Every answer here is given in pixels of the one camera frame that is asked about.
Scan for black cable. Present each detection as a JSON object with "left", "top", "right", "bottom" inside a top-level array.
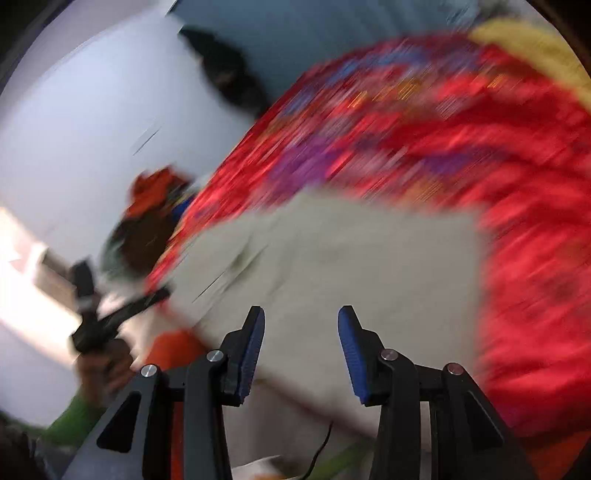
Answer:
[{"left": 302, "top": 421, "right": 334, "bottom": 480}]

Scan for blue curtain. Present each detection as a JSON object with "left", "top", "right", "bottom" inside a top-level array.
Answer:
[{"left": 168, "top": 0, "right": 485, "bottom": 93}]

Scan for red floral satin blanket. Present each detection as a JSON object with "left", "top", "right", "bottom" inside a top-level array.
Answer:
[{"left": 143, "top": 34, "right": 591, "bottom": 439}]

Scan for yellow dotted blanket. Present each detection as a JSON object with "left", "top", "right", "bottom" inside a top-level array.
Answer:
[{"left": 468, "top": 18, "right": 591, "bottom": 100}]

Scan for dark clothes pile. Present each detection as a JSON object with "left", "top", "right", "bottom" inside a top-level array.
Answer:
[{"left": 104, "top": 215, "right": 178, "bottom": 282}]

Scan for person's left hand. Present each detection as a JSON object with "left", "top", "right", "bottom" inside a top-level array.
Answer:
[{"left": 76, "top": 339, "right": 134, "bottom": 407}]

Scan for orange cloth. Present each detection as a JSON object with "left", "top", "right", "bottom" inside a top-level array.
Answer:
[{"left": 127, "top": 167, "right": 195, "bottom": 217}]

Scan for beige pants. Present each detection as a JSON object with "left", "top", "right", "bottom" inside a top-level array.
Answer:
[{"left": 157, "top": 189, "right": 485, "bottom": 435}]

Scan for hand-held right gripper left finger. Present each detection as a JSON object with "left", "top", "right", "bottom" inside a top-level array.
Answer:
[{"left": 62, "top": 305, "right": 266, "bottom": 480}]

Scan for black hanging clothes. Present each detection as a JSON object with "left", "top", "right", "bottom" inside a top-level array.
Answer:
[{"left": 178, "top": 27, "right": 273, "bottom": 118}]

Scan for person's left forearm green sleeve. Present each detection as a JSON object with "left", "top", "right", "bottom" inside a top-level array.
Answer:
[{"left": 41, "top": 391, "right": 109, "bottom": 446}]

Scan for blue cloth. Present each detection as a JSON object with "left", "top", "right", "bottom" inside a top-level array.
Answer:
[{"left": 170, "top": 194, "right": 195, "bottom": 221}]

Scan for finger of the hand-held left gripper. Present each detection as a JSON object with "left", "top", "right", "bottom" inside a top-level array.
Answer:
[
  {"left": 99, "top": 286, "right": 171, "bottom": 326},
  {"left": 71, "top": 261, "right": 96, "bottom": 319}
]

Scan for orange fleece clothing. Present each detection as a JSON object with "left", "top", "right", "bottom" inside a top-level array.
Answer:
[{"left": 143, "top": 330, "right": 211, "bottom": 480}]

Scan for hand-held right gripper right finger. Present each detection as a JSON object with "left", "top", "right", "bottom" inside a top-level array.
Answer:
[{"left": 337, "top": 305, "right": 539, "bottom": 480}]

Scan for white wall plate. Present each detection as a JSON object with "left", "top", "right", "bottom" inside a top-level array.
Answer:
[{"left": 131, "top": 124, "right": 162, "bottom": 155}]

